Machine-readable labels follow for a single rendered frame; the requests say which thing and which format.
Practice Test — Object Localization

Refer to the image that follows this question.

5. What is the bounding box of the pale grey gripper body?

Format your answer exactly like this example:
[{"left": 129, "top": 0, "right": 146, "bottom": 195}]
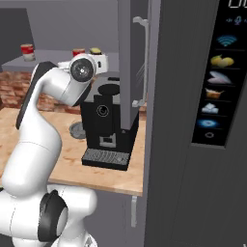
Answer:
[{"left": 93, "top": 70, "right": 110, "bottom": 85}]

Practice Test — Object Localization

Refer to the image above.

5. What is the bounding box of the dark grey cabinet door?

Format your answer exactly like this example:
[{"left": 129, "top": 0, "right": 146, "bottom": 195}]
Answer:
[{"left": 0, "top": 7, "right": 36, "bottom": 66}]

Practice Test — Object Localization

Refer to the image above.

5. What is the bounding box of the yellow-topped can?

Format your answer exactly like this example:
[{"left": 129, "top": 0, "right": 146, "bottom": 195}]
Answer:
[{"left": 89, "top": 46, "right": 102, "bottom": 56}]

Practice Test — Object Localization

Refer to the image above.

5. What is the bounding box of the black coffee machine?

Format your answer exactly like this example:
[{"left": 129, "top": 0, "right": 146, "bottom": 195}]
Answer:
[{"left": 79, "top": 75, "right": 140, "bottom": 172}]

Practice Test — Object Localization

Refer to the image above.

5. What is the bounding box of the grey round disc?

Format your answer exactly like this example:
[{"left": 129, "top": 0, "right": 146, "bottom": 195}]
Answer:
[{"left": 69, "top": 121, "right": 87, "bottom": 140}]

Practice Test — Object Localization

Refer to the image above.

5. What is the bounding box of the red can with white band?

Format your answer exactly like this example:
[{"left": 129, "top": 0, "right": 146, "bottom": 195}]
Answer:
[{"left": 20, "top": 42, "right": 36, "bottom": 63}]

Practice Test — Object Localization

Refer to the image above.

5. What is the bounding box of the black fridge control panel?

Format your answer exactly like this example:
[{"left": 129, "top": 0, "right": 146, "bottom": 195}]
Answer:
[{"left": 191, "top": 0, "right": 247, "bottom": 150}]

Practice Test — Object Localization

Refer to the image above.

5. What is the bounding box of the dark grey fridge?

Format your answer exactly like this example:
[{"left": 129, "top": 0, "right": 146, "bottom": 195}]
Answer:
[{"left": 143, "top": 0, "right": 247, "bottom": 247}]

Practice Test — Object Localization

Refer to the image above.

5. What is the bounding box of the grey base cupboard door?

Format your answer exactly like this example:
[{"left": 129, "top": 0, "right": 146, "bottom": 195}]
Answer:
[{"left": 84, "top": 188, "right": 147, "bottom": 247}]

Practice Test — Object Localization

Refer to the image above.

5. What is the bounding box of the pale grey door handle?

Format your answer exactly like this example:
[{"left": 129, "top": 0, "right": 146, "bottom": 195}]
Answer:
[{"left": 131, "top": 15, "right": 151, "bottom": 109}]

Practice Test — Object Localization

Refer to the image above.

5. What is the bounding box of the grey cupboard handle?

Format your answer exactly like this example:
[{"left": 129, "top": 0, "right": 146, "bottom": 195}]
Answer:
[{"left": 130, "top": 194, "right": 138, "bottom": 229}]

